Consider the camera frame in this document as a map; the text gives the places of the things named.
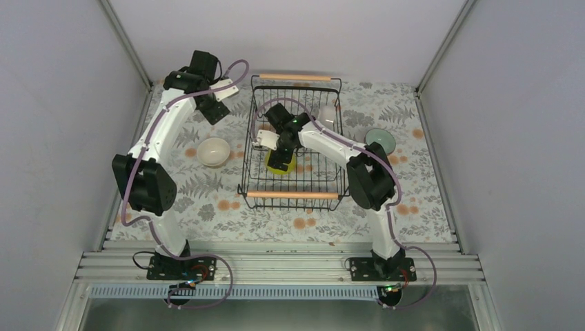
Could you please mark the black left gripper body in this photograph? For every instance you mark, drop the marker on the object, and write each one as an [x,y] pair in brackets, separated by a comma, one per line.
[212,115]

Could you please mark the aluminium front mounting rail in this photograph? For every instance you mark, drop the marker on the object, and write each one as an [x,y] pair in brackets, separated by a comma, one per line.
[261,263]

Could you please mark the far wooden rack handle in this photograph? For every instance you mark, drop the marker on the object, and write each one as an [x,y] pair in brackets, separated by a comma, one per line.
[295,77]

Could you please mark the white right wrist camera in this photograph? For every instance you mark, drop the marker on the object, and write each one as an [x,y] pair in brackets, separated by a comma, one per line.
[266,139]

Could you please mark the lime green bowl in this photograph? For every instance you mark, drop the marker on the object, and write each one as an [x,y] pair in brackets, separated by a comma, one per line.
[279,173]

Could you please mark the teal striped bowl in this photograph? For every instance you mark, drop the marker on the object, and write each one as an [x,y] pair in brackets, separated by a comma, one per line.
[383,137]

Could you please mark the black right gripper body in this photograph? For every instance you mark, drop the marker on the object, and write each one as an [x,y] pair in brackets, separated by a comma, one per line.
[286,156]

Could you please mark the near wooden rack handle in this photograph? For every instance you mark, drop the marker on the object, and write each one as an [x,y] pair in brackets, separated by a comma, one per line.
[292,195]

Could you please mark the aluminium frame rail right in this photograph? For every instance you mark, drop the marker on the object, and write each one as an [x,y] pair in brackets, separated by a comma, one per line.
[482,300]

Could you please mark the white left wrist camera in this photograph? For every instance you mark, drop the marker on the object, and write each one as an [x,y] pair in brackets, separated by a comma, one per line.
[224,89]

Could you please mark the floral patterned table mat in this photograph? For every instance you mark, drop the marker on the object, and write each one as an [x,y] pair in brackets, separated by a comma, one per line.
[225,192]

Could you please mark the black wire dish rack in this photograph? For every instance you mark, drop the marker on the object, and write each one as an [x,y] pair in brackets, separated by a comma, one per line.
[297,151]

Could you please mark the aluminium frame rail left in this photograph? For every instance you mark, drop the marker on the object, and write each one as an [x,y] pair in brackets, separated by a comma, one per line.
[99,93]

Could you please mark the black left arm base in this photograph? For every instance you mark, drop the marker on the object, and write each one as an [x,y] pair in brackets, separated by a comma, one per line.
[162,267]

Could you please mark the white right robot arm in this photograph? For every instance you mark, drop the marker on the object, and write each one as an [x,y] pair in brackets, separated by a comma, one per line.
[372,182]

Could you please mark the cream floral bowl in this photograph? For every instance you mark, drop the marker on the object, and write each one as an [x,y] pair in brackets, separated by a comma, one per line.
[213,152]

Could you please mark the white glossy bowl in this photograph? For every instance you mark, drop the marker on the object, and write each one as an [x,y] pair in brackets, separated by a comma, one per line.
[327,116]

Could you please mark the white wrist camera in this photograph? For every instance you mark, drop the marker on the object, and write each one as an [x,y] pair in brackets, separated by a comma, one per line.
[266,139]
[224,89]

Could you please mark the aluminium frame rail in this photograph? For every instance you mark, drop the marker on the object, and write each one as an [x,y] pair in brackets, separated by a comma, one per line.
[482,300]
[99,93]

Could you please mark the wooden rack handle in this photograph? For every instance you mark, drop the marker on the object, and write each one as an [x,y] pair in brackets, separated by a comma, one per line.
[295,77]
[292,195]

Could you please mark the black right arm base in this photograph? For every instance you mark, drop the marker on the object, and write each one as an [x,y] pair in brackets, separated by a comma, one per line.
[397,268]

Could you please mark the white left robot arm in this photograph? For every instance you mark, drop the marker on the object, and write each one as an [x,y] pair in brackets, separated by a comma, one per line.
[148,192]

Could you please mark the slotted grey cable duct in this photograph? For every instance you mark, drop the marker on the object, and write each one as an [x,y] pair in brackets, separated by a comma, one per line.
[241,292]

